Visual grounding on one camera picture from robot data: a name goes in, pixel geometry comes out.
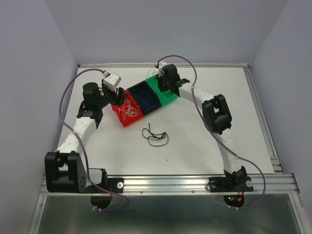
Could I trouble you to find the red plastic bin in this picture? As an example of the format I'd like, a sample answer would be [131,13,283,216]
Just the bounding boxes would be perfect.
[111,90,143,127]

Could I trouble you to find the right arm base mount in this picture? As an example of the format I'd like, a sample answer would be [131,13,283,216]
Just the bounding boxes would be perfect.
[206,177,254,193]

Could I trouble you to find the blue black wire bundle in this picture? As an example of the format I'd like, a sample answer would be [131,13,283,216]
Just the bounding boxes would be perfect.
[142,69,169,148]

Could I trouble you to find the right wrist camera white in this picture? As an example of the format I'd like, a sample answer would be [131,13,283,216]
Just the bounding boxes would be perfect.
[155,61,169,78]

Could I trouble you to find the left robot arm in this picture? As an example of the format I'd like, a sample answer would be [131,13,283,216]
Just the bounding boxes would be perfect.
[44,82,127,193]

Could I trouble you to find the white wires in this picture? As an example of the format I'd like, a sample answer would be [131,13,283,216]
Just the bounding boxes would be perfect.
[117,98,138,122]

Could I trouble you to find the blue wires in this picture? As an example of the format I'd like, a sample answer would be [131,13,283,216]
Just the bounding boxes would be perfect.
[129,88,159,110]

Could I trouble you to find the black plastic bin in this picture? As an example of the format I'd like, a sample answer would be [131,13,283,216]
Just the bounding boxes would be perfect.
[127,81,161,116]

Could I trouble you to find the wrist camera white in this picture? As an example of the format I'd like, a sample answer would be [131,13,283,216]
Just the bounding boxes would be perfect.
[155,61,169,78]
[102,71,121,92]

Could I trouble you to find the green plastic bin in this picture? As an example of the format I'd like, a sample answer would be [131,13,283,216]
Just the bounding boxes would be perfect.
[145,76,178,106]

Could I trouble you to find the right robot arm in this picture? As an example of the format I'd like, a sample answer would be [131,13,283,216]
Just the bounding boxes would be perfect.
[155,61,247,190]

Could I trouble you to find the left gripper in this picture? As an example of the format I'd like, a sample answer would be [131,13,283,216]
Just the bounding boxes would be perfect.
[97,78,128,109]

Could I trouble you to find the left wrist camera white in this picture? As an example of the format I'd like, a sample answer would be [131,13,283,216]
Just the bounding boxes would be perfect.
[102,71,121,92]

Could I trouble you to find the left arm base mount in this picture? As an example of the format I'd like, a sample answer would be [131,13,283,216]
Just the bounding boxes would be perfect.
[96,177,124,194]

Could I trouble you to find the aluminium front rail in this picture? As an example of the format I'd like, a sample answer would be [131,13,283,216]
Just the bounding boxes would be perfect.
[39,174,299,196]

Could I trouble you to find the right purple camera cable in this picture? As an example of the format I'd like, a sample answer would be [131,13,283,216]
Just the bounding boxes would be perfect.
[156,55,266,210]

